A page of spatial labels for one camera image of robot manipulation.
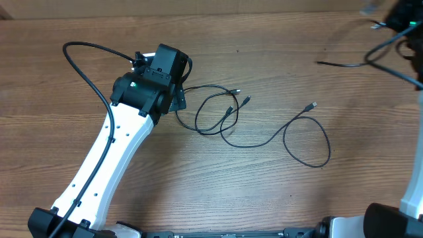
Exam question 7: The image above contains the thin black cable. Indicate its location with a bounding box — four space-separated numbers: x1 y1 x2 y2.
174 84 252 136

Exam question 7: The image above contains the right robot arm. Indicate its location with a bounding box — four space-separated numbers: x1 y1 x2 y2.
303 0 422 237

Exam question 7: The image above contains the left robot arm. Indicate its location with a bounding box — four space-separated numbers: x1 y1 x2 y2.
28 44 192 237

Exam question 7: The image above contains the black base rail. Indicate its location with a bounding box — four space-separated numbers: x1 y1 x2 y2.
102 221 331 238

